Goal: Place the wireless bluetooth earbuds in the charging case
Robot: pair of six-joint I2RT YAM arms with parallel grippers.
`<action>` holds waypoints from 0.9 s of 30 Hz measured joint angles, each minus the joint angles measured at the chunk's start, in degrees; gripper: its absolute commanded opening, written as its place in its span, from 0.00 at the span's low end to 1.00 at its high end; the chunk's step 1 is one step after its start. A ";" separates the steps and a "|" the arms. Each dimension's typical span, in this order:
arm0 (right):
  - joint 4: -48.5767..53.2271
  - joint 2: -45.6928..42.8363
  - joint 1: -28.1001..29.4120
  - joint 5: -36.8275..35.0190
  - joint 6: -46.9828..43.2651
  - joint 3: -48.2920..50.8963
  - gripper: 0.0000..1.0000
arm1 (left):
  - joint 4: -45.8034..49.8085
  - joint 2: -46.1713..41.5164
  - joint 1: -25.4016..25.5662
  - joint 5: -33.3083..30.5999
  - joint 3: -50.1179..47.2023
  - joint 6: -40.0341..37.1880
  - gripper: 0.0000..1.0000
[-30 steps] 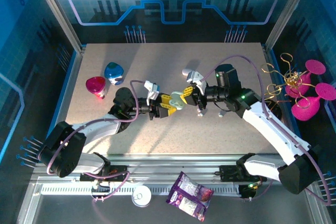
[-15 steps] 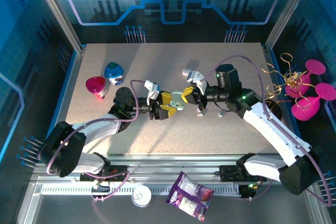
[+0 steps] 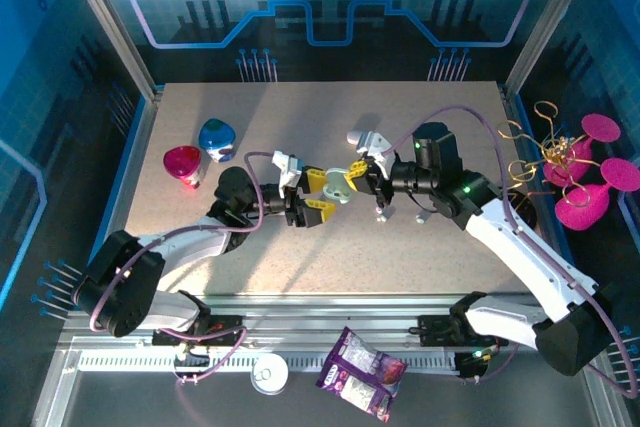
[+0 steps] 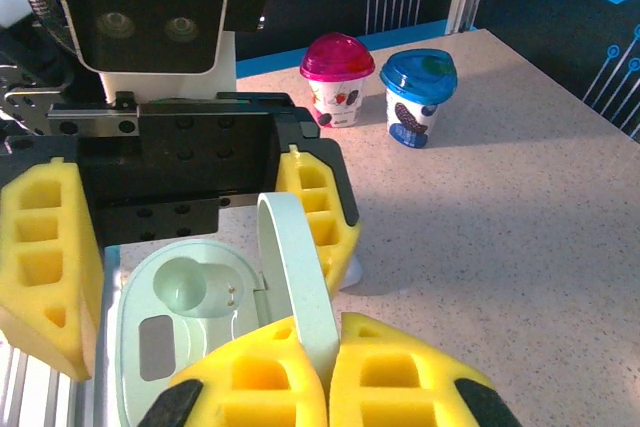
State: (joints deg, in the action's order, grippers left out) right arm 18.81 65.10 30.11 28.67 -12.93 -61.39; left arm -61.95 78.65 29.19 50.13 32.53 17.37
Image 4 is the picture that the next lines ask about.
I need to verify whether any blue table edge strip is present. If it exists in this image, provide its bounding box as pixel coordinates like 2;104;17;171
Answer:
234;19;451;79

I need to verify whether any blue lid yogurt cup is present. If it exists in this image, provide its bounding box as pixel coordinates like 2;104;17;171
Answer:
378;49;459;150

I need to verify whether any mint green earbud charging case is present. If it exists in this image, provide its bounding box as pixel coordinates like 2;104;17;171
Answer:
98;190;342;427

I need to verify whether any pink lid yogurt cup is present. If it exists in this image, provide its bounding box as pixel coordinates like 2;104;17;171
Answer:
299;31;376;129

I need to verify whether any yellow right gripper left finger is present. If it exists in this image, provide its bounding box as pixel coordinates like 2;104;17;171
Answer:
137;314;329;427

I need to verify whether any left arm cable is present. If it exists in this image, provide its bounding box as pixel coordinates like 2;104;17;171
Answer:
0;0;76;53

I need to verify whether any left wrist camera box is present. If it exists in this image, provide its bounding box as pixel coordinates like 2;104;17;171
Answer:
52;0;280;102

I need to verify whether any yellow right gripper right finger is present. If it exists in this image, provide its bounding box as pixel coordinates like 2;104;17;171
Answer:
327;311;524;427

